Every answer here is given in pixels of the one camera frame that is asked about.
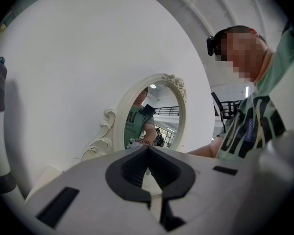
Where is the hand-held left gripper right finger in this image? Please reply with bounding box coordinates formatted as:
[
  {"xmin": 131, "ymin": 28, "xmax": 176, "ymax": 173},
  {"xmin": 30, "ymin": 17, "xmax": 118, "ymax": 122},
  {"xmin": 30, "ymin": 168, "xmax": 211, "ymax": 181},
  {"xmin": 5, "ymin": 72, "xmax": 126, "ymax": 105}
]
[{"xmin": 148, "ymin": 146, "xmax": 196, "ymax": 201}]

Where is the person's green printed shirt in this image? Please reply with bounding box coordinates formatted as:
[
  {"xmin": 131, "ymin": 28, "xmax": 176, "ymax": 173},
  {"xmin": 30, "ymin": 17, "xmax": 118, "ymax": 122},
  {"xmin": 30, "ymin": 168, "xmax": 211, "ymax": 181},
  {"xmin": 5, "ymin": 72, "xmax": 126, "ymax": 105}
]
[{"xmin": 215, "ymin": 21, "xmax": 294, "ymax": 160}]

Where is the black head-worn camera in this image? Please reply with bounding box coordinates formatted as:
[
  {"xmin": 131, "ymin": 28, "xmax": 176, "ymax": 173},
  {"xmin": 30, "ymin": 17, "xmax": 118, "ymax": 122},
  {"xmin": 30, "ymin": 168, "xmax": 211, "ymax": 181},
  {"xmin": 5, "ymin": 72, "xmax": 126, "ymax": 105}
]
[{"xmin": 206, "ymin": 35, "xmax": 218, "ymax": 57}]

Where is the black metal stand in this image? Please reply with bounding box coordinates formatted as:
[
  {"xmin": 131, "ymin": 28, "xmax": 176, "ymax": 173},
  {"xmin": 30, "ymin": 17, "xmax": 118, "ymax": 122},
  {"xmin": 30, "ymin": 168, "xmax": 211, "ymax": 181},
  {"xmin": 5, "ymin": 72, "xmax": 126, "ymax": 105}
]
[{"xmin": 211, "ymin": 91, "xmax": 244, "ymax": 133}]

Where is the person's right forearm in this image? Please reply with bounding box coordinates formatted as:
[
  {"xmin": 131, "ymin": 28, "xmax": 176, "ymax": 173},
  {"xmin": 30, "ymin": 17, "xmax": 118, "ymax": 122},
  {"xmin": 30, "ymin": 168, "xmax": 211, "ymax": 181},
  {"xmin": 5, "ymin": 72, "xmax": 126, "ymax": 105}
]
[{"xmin": 186, "ymin": 140, "xmax": 222, "ymax": 159}]

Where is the person's head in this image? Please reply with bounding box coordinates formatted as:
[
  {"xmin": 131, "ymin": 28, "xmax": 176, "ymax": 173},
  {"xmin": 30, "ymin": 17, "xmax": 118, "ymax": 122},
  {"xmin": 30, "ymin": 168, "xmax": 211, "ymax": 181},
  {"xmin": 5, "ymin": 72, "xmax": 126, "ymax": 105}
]
[{"xmin": 214, "ymin": 25, "xmax": 275, "ymax": 83}]

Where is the white ornate oval vanity mirror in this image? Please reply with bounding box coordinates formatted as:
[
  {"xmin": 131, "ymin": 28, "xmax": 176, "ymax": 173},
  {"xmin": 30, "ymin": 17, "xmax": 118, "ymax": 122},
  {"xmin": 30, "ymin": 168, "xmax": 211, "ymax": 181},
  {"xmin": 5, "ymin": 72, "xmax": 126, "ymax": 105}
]
[{"xmin": 81, "ymin": 72, "xmax": 188, "ymax": 163}]

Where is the white pole with dark band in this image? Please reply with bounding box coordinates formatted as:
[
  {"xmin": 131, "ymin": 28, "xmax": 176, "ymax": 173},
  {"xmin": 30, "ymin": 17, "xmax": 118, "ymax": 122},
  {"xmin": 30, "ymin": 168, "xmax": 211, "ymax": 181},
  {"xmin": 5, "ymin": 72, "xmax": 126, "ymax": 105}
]
[{"xmin": 0, "ymin": 110, "xmax": 25, "ymax": 203}]

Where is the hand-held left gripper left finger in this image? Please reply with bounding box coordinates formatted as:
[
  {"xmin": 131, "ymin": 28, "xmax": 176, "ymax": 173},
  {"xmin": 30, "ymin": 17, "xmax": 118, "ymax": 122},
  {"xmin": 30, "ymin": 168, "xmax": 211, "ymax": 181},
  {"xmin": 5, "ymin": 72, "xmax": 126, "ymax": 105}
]
[{"xmin": 105, "ymin": 146, "xmax": 152, "ymax": 203}]

